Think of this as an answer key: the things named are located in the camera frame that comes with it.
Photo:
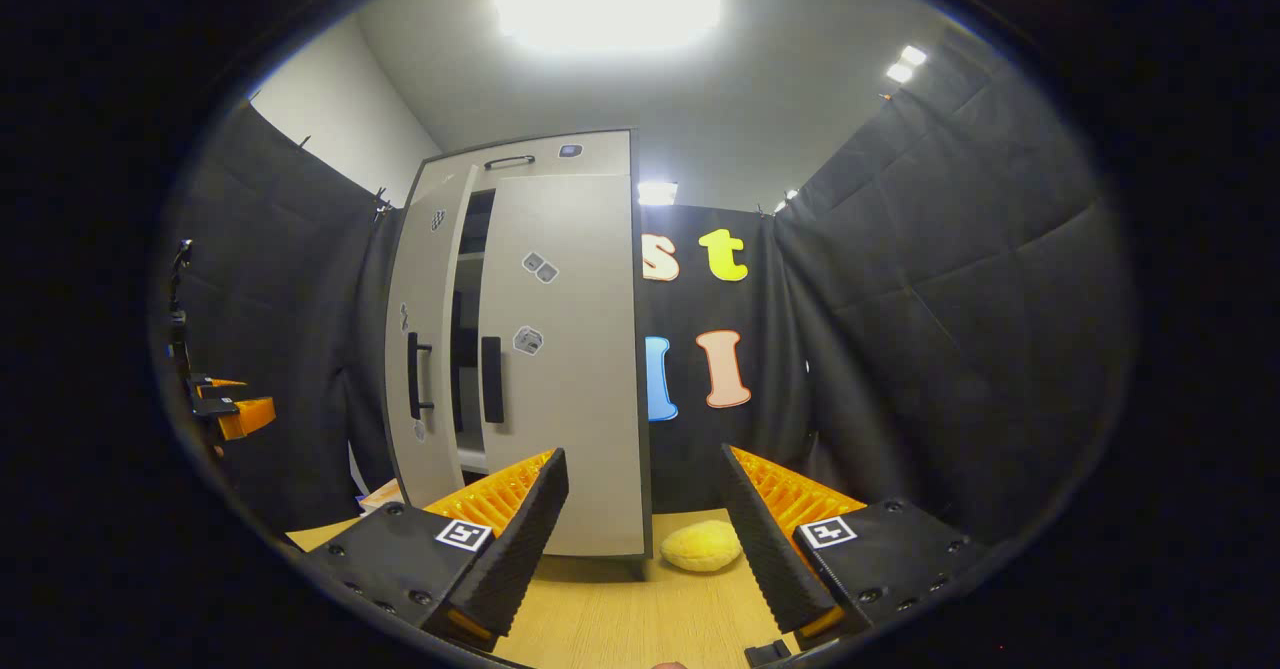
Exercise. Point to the black backdrop cloth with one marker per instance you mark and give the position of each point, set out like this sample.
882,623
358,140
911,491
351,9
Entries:
950,329

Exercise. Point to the small ceiling light panel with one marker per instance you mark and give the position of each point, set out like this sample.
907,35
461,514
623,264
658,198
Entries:
657,193
905,64

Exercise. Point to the grey cabinet door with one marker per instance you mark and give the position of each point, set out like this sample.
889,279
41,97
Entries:
580,399
425,269

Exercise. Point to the grey white cabinet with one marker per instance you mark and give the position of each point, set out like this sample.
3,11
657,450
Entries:
560,161

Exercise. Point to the yellow plush toy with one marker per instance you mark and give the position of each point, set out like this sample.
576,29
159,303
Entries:
700,546

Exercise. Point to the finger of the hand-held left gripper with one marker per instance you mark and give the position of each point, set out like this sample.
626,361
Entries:
225,385
250,417

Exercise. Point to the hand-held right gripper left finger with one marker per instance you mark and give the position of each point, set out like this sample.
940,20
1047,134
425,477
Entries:
525,549

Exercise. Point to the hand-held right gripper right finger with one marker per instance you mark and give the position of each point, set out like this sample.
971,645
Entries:
765,549

